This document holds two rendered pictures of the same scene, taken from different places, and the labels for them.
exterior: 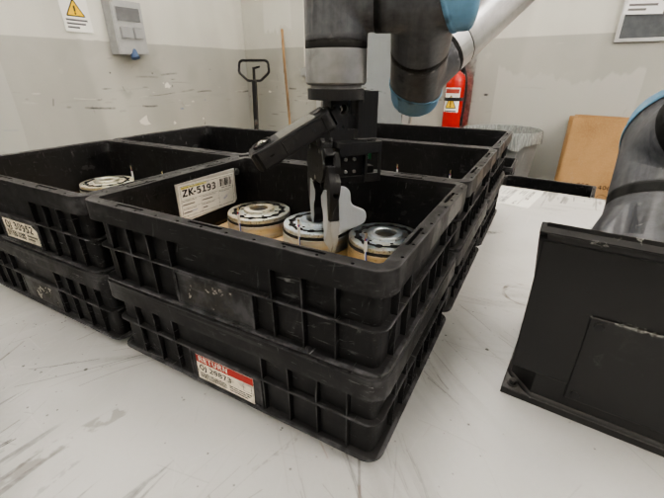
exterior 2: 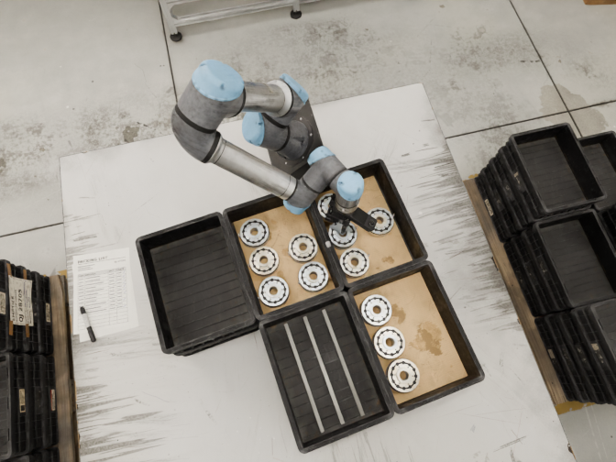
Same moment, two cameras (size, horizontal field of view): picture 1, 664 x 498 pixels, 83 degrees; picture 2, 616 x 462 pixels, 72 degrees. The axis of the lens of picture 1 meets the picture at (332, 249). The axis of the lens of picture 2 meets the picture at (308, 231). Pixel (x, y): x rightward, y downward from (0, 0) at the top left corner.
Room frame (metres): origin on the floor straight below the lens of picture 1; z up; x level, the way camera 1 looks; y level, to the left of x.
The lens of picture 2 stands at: (0.99, 0.23, 2.27)
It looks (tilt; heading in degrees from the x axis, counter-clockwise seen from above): 71 degrees down; 219
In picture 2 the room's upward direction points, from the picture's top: 2 degrees clockwise
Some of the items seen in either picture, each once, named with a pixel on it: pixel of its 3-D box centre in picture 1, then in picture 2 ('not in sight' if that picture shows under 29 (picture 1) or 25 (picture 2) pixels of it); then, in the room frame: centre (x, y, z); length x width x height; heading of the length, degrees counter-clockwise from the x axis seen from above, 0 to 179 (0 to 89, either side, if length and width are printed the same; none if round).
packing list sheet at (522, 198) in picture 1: (486, 191); (102, 291); (1.26, -0.53, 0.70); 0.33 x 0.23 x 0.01; 55
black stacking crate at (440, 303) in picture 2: (107, 194); (409, 335); (0.67, 0.41, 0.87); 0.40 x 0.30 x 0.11; 61
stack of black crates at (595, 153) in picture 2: not in sight; (591, 179); (-0.76, 0.73, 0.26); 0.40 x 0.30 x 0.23; 55
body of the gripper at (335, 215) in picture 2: (341, 137); (342, 209); (0.52, -0.01, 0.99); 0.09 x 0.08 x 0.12; 110
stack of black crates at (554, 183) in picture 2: not in sight; (532, 186); (-0.43, 0.50, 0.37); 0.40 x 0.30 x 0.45; 55
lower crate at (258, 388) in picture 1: (292, 302); not in sight; (0.47, 0.06, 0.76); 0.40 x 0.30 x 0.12; 61
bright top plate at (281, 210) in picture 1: (259, 211); (354, 262); (0.59, 0.12, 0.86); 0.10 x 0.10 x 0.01
